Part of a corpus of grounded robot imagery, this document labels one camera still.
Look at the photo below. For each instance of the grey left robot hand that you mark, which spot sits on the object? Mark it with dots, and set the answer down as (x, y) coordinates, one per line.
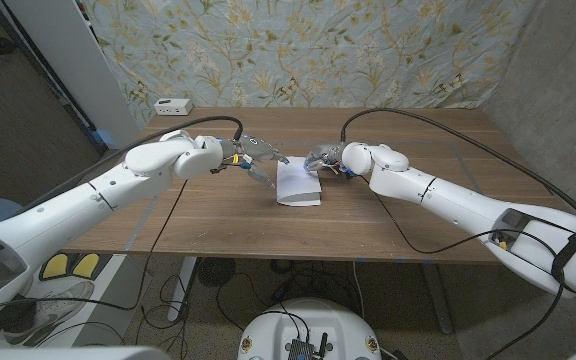
(250, 150)

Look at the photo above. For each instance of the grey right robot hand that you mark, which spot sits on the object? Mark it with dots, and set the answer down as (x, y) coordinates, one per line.
(328, 155)

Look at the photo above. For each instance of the white paper sheet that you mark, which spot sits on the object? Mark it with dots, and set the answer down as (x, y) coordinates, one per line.
(298, 190)

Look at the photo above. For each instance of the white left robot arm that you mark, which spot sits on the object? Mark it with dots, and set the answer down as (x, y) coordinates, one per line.
(68, 210)

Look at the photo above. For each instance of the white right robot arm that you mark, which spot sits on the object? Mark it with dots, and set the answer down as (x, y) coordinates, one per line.
(468, 210)

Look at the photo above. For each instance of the white power strip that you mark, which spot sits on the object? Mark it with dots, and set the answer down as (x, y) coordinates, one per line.
(173, 106)

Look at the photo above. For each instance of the floral printed backdrop cloth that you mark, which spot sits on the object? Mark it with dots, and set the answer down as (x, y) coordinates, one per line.
(318, 50)

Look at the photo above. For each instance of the black round floor fan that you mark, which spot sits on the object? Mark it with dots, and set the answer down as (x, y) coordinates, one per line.
(215, 272)

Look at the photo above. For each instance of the white table leg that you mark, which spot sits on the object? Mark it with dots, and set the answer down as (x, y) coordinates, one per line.
(183, 290)

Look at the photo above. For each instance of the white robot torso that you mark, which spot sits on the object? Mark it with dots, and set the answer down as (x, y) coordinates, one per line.
(278, 325)

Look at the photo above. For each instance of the grey table leg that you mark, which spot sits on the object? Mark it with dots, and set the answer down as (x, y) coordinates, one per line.
(438, 300)

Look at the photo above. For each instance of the white cabinet panel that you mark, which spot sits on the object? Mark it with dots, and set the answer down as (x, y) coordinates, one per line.
(78, 65)

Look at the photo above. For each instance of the black module on torso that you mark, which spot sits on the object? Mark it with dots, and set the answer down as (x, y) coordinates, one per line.
(300, 350)

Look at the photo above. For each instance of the grey sneaker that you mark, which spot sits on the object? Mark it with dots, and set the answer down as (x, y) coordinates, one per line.
(53, 310)

